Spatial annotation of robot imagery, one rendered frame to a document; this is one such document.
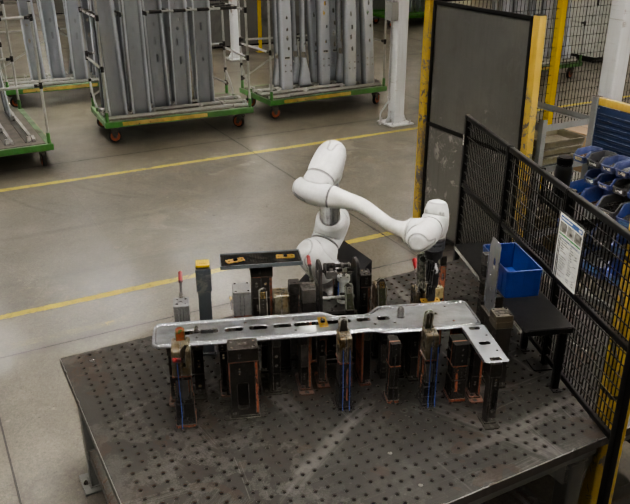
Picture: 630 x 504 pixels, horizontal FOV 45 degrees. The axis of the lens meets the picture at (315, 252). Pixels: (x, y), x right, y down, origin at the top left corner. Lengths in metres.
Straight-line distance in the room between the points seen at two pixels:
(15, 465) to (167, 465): 1.47
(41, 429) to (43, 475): 0.39
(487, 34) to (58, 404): 3.67
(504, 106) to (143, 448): 3.48
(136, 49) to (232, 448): 7.25
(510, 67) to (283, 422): 3.13
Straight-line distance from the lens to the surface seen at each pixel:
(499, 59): 5.44
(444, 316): 3.30
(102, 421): 3.25
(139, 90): 9.75
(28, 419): 4.60
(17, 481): 4.20
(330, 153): 3.32
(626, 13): 7.36
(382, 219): 3.04
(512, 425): 3.22
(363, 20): 11.17
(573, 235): 3.24
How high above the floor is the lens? 2.59
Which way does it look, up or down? 24 degrees down
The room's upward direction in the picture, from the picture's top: straight up
